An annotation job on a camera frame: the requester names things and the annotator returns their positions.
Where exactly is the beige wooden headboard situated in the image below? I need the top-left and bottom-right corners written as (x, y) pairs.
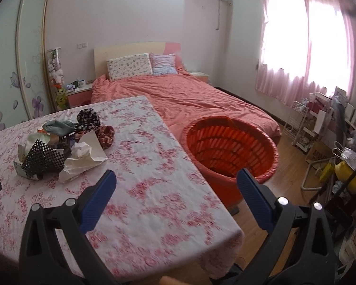
top-left (94, 42), bottom-right (183, 78)

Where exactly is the grey blue sock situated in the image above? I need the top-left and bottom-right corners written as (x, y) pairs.
top-left (42, 120), bottom-right (75, 137)

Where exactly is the plush toy display tube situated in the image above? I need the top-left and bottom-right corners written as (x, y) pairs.
top-left (47, 47), bottom-right (69, 111)

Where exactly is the pink sheer curtain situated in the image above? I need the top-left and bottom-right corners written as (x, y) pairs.
top-left (255, 0), bottom-right (355, 105)

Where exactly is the salmon pink bed duvet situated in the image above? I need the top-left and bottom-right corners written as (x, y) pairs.
top-left (91, 67), bottom-right (282, 144)

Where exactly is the floral white pillow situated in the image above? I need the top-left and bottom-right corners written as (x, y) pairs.
top-left (107, 53), bottom-right (153, 81)

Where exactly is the white mug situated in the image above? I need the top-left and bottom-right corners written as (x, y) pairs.
top-left (77, 79), bottom-right (86, 88)

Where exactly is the brown red scrunchie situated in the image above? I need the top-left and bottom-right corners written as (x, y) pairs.
top-left (95, 125), bottom-right (114, 150)

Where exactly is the black floral scrunchie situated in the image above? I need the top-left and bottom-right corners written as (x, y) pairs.
top-left (74, 108), bottom-right (101, 133)

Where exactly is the orange plastic laundry basket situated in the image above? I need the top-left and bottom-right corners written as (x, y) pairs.
top-left (180, 116), bottom-right (279, 209)

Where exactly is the right bedside table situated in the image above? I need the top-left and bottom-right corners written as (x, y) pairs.
top-left (188, 71), bottom-right (209, 84)

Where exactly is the pink striped pillow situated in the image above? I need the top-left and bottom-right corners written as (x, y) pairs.
top-left (150, 53), bottom-right (177, 76)

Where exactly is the black white dotted wrapper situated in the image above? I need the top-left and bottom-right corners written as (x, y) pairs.
top-left (21, 139), bottom-right (66, 179)

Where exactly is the glass sliding wardrobe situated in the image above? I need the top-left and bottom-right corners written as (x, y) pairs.
top-left (0, 0), bottom-right (55, 131)

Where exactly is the pink floral tablecloth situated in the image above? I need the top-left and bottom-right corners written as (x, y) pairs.
top-left (0, 96), bottom-right (244, 282)

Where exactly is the left pink bedside table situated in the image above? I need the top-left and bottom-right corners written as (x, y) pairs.
top-left (67, 84), bottom-right (92, 107)

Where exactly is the cluttered desk with items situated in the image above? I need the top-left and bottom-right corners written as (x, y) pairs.
top-left (301, 85), bottom-right (356, 268)

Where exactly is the white wire rack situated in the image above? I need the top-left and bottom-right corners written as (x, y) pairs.
top-left (284, 99), bottom-right (318, 154)

